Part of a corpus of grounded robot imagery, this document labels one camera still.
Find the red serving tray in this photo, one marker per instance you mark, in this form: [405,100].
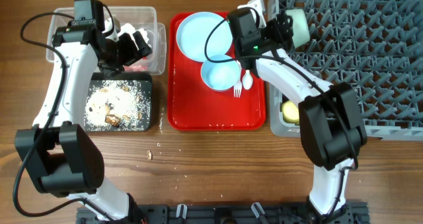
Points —
[192,106]

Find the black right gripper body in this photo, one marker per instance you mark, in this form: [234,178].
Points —
[269,35]

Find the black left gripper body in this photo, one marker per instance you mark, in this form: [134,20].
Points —
[110,59]

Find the red snack wrapper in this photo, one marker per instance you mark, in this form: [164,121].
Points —
[136,68]

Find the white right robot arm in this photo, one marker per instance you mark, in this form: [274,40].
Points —
[332,130]

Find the grey dishwasher rack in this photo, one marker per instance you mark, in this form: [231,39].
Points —
[376,46]

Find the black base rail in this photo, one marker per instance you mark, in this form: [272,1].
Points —
[352,212]

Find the crumpled white tissue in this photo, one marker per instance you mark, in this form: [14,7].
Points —
[129,29]

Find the light blue plate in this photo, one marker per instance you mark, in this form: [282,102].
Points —
[193,31]

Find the clear plastic waste bin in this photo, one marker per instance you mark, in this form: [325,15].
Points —
[145,17]

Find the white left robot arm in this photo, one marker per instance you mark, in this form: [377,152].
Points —
[56,151]

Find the white plastic fork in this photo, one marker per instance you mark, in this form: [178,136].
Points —
[237,88]

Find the green bowl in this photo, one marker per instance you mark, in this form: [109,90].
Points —
[300,27]

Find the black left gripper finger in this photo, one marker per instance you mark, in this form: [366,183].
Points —
[143,49]
[127,50]

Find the light blue bowl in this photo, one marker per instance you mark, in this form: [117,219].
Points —
[220,76]

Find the yellow plastic cup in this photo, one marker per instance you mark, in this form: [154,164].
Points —
[290,112]

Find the white plastic spoon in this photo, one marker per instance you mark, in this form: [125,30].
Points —
[247,80]

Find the black food waste tray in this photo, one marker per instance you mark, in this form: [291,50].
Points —
[119,105]

